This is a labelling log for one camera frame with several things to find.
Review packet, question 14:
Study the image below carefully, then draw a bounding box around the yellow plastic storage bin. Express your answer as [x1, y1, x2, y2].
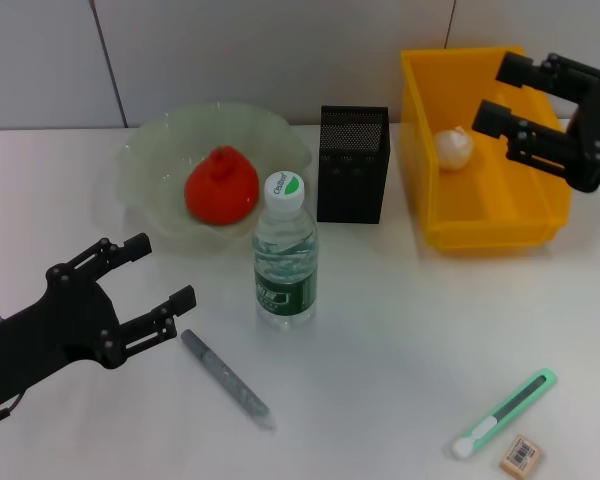
[398, 46, 574, 251]

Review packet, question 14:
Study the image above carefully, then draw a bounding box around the grey marker pen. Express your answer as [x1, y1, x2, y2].
[180, 328, 277, 432]

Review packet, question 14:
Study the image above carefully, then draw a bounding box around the white paper ball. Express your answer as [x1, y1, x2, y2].
[433, 125, 476, 174]

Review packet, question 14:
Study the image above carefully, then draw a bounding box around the black mesh pen holder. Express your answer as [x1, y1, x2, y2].
[316, 104, 391, 225]

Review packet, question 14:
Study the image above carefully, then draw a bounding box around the translucent wavy glass fruit plate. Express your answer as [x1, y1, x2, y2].
[115, 102, 314, 259]

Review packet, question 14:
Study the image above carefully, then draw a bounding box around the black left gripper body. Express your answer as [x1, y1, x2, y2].
[0, 264, 127, 407]

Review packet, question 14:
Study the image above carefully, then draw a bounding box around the beige eraser with barcode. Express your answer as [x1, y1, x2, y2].
[498, 433, 544, 475]

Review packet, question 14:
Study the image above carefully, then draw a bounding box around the mint green utility knife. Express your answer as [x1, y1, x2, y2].
[450, 368, 558, 460]

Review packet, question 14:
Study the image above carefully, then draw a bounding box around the clear water bottle green label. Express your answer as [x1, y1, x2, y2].
[252, 170, 320, 330]

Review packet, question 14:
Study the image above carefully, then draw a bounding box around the red round fruit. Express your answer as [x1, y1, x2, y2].
[183, 145, 261, 227]

